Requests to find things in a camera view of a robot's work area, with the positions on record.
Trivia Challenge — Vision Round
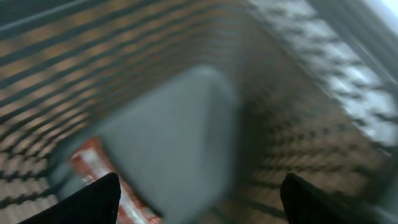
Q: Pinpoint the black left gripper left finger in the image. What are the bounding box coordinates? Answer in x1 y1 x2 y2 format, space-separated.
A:
21 172 121 224

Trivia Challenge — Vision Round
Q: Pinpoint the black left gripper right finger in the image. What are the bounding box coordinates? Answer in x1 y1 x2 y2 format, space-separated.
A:
280 173 376 224

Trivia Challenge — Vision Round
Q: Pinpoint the orange chocolate bar wrapper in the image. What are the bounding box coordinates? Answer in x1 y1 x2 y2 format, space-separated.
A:
68 136 162 224

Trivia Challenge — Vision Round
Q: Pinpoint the dark grey plastic basket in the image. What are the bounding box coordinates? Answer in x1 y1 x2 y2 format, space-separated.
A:
1 0 397 223

